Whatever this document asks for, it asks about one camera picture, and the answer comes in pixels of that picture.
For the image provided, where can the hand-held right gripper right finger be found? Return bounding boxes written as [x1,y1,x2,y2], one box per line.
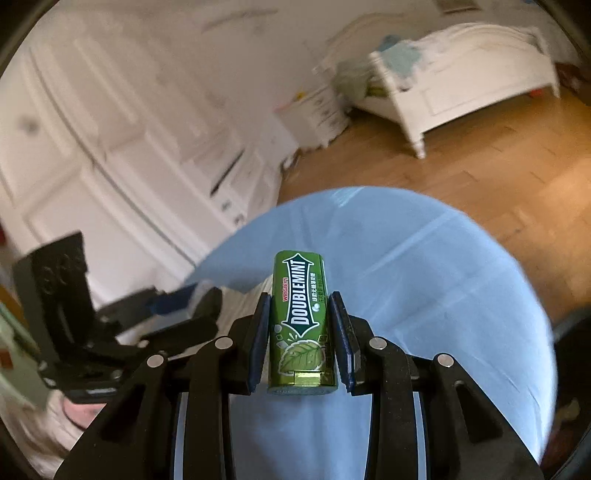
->
[327,290,543,480]

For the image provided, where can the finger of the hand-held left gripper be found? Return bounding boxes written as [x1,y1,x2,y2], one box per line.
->
[139,286,223,356]
[95,285,199,330]

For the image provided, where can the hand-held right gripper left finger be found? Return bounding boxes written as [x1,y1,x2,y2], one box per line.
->
[53,291,273,480]

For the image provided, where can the green chewing gum box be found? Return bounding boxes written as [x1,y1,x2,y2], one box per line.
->
[267,249,340,397]

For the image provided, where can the black trash bin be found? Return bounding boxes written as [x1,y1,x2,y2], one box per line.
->
[545,307,589,476]

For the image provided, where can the pale green printed board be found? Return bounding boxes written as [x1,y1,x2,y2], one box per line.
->
[0,277,49,409]

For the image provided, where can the round blue table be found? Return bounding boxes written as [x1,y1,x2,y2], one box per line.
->
[173,186,559,480]

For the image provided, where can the white drawer cabinet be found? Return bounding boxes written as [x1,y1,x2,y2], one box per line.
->
[182,134,282,232]

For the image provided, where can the white wardrobe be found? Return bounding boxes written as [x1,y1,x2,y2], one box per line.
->
[0,32,241,287]

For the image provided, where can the yellow crumpled wrapper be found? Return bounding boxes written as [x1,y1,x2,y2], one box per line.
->
[554,401,583,425]

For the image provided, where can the light blue blanket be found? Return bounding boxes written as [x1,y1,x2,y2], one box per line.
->
[379,37,426,88]

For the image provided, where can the white bed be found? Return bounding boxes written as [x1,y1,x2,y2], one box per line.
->
[314,14,561,160]

